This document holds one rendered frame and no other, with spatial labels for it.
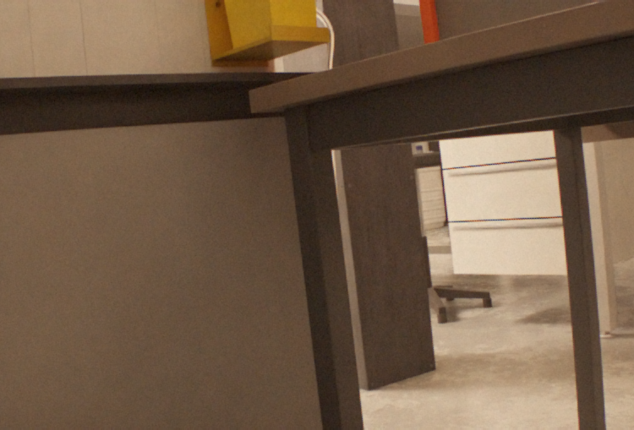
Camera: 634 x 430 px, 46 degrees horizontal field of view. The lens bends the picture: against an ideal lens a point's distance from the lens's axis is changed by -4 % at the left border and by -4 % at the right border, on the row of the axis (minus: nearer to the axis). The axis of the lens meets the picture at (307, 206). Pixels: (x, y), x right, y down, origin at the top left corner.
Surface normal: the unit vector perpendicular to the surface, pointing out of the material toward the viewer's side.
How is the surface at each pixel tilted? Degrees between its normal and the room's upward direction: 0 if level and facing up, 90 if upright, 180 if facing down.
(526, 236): 90
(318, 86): 90
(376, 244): 90
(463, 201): 90
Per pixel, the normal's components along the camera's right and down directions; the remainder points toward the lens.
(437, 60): -0.75, 0.11
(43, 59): 0.65, -0.04
